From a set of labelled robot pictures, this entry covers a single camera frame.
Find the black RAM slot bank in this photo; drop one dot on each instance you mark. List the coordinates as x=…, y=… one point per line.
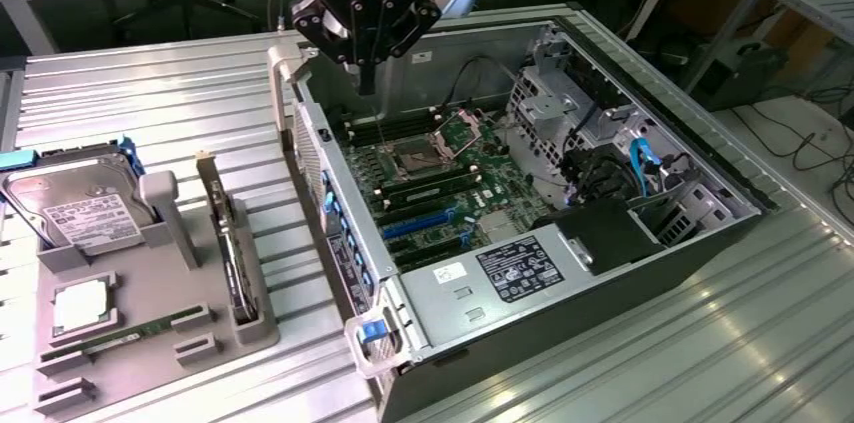
x=427, y=188
x=390, y=125

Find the metal socket cover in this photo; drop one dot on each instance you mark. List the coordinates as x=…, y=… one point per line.
x=460, y=128

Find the metal disk bay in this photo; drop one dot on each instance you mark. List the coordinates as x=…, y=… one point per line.
x=543, y=108

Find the CPU socket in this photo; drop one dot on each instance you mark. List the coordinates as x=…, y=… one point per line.
x=415, y=155

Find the green motherboard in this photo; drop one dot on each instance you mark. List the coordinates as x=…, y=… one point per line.
x=434, y=193

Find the open grey PC case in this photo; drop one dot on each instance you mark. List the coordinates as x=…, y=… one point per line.
x=534, y=203

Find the blue expansion slot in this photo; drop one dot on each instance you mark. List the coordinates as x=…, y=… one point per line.
x=416, y=224

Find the black expansion slot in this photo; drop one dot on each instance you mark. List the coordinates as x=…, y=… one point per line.
x=427, y=250

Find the black box on floor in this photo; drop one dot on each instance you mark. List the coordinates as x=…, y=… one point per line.
x=747, y=75

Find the black plastic shroud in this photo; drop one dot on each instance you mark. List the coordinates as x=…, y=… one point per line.
x=603, y=235

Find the grey power supply with label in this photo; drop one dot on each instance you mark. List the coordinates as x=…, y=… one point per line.
x=494, y=283

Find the blue case latch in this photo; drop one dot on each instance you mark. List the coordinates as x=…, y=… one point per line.
x=372, y=332

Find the grey parts rack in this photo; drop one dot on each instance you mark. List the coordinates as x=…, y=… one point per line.
x=153, y=323

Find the silver CPU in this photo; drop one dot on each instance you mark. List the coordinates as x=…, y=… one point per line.
x=81, y=307

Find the green RAM stick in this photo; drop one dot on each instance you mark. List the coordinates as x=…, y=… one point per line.
x=127, y=333

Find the graphics card with metal bracket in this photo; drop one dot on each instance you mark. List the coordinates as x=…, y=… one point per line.
x=229, y=243

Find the hard disk in blue frame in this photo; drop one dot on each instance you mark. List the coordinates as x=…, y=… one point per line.
x=73, y=198

